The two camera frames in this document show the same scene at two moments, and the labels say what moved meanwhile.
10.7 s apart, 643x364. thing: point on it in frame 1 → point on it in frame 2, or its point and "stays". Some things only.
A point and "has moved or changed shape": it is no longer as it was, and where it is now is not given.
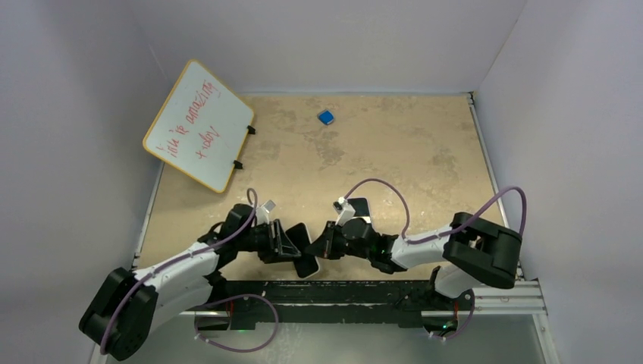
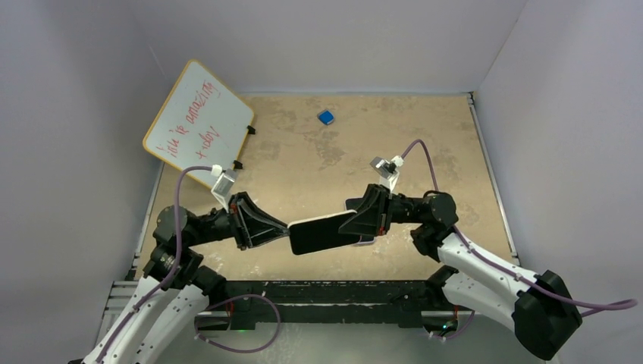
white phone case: [317, 271] → [321, 234]
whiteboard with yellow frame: [201, 127] stays
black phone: [306, 264] has moved or changed shape
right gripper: [324, 246] → [371, 216]
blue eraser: [326, 117] stays
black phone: [360, 205] stays
